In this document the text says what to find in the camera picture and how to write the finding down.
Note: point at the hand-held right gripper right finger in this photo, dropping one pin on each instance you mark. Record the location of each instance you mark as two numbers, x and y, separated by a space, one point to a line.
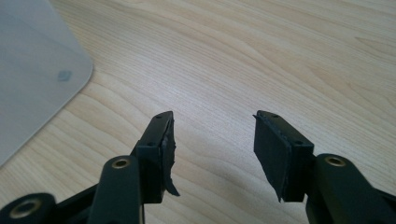
280 149

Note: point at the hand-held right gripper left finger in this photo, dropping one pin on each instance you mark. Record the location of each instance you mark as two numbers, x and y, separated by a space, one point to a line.
152 161

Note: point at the clear plastic storage box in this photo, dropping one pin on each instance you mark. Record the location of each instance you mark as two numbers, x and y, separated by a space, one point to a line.
37 68

